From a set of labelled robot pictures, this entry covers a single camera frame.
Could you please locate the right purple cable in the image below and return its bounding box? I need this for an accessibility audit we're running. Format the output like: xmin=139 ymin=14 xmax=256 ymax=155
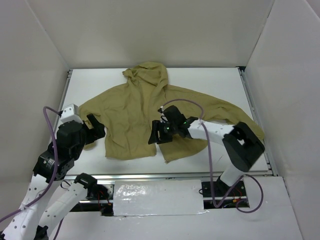
xmin=162 ymin=98 xmax=263 ymax=214

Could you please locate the tan hooded zip jacket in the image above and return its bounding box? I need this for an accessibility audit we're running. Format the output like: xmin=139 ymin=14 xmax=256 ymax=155
xmin=78 ymin=61 xmax=265 ymax=160

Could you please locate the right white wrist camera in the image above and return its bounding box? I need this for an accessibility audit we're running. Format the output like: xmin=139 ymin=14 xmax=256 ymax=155
xmin=157 ymin=106 xmax=167 ymax=123

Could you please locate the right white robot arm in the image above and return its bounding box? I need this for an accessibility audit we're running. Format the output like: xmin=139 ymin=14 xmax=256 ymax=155
xmin=148 ymin=105 xmax=265 ymax=196

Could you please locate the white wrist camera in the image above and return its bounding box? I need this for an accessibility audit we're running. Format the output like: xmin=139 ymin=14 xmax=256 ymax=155
xmin=60 ymin=104 xmax=83 ymax=124
xmin=157 ymin=106 xmax=167 ymax=123

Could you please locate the white foam front panel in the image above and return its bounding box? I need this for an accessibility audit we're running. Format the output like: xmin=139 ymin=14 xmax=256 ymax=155
xmin=113 ymin=179 xmax=205 ymax=217

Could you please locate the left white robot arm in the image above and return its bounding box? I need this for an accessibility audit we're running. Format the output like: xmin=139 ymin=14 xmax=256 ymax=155
xmin=0 ymin=114 xmax=105 ymax=240

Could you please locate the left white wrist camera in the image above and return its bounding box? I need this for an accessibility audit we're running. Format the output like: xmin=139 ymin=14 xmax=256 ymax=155
xmin=60 ymin=104 xmax=83 ymax=124

